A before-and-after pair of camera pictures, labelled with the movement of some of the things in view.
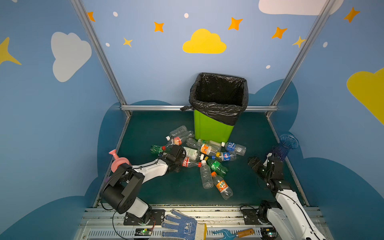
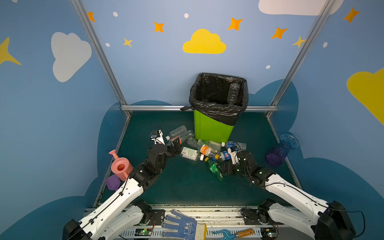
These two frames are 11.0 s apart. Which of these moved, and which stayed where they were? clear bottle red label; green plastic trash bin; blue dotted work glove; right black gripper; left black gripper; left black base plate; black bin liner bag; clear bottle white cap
Moved: left black gripper; right black gripper
Stayed: clear bottle red label; blue dotted work glove; black bin liner bag; green plastic trash bin; clear bottle white cap; left black base plate
